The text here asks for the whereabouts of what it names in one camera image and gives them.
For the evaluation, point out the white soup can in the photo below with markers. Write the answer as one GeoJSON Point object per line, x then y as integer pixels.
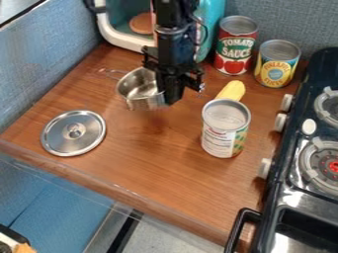
{"type": "Point", "coordinates": [224, 130]}

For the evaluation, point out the silver pot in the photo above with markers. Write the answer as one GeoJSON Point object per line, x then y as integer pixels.
{"type": "Point", "coordinates": [138, 89]}

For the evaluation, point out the red tomato sauce can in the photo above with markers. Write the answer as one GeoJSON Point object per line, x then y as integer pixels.
{"type": "Point", "coordinates": [235, 46]}

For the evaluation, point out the yellow toy corn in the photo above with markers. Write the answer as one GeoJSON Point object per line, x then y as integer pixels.
{"type": "Point", "coordinates": [232, 90]}

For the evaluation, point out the teal toy microwave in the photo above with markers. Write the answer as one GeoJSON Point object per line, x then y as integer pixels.
{"type": "Point", "coordinates": [123, 24]}

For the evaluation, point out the silver lid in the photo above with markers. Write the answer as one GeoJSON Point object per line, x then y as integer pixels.
{"type": "Point", "coordinates": [73, 133]}

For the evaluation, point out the toy stove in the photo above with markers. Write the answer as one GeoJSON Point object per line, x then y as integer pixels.
{"type": "Point", "coordinates": [303, 158]}

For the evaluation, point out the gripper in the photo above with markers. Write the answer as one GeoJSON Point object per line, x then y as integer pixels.
{"type": "Point", "coordinates": [176, 70]}

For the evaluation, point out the yellow pineapple can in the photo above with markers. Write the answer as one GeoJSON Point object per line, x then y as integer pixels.
{"type": "Point", "coordinates": [276, 64]}

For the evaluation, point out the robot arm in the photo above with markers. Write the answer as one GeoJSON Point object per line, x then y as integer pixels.
{"type": "Point", "coordinates": [169, 19]}

